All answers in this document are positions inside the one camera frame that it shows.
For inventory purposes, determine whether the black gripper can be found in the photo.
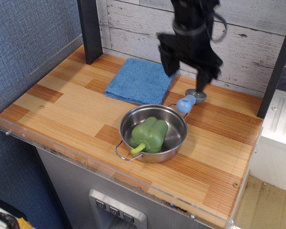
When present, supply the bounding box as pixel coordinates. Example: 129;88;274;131
157;32;223;92

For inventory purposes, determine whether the blue and grey toy spoon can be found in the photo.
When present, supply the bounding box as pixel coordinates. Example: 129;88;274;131
176;89;207;114

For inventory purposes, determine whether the small steel pot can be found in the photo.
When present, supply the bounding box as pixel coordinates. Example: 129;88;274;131
114;104;187;163

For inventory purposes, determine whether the green toy bell pepper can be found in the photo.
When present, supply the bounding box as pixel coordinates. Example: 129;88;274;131
130;117;168;155

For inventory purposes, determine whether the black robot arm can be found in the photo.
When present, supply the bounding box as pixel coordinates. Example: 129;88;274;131
157;0;227;93

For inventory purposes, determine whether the blue folded cloth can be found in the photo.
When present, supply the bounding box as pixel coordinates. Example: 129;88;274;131
104;58;175;105

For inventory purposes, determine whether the white toy sink unit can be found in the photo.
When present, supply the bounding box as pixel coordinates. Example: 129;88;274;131
249;90;286;191

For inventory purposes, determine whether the grey toy fridge cabinet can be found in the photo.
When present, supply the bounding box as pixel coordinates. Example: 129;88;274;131
37;149;206;229

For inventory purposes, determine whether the silver dispenser button panel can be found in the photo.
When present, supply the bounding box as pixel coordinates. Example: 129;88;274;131
89;188;148;229

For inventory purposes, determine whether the clear acrylic table guard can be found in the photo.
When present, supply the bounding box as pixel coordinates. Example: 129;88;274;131
0;110;263;229

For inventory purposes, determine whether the yellow object at corner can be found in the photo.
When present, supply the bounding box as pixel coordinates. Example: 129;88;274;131
16;218;33;229

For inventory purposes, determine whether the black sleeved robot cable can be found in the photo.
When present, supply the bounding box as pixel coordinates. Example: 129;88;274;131
204;4;228;43

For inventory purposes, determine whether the dark right frame post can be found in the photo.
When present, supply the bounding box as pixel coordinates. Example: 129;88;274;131
257;35;286;119

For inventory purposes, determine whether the dark frame post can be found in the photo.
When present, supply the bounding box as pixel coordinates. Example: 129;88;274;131
77;0;103;64
257;35;286;119

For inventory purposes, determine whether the dark left frame post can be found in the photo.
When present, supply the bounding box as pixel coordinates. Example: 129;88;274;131
77;0;103;64

